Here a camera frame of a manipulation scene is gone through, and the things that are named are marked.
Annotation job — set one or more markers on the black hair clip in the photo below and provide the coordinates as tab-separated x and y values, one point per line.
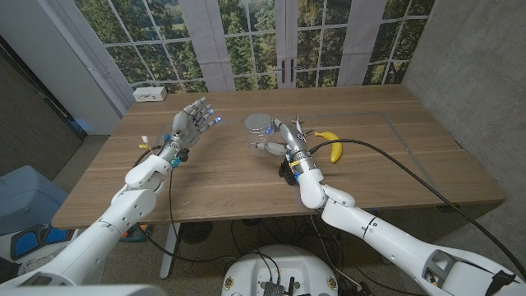
285	170

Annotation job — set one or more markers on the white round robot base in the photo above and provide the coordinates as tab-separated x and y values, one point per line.
246	271

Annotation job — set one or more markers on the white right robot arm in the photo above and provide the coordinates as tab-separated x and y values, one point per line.
390	242

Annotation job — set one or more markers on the grey round jar lid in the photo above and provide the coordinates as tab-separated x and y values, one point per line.
258	122

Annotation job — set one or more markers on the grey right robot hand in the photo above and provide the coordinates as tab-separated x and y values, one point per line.
293	140

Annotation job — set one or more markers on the white table leg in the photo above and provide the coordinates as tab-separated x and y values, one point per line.
167	255

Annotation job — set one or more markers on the white robot torso edge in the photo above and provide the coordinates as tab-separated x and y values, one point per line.
82	291

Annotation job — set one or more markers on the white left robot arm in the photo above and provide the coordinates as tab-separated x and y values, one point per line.
123	214

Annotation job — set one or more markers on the printed window backdrop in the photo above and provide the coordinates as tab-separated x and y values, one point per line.
246	41

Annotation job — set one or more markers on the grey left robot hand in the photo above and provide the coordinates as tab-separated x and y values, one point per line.
187	127

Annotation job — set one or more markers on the basket of colourful toys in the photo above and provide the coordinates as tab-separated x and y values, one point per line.
137	236

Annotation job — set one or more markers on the grey blue storage box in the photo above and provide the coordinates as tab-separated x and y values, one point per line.
24	197

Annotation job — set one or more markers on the blue and black pad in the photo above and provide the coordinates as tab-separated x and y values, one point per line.
29	242

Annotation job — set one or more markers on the yellow toy banana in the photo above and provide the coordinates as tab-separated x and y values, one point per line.
336	150

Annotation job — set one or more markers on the black round fan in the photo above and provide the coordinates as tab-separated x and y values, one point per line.
197	232

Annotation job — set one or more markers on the white power strip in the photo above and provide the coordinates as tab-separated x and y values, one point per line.
150	94

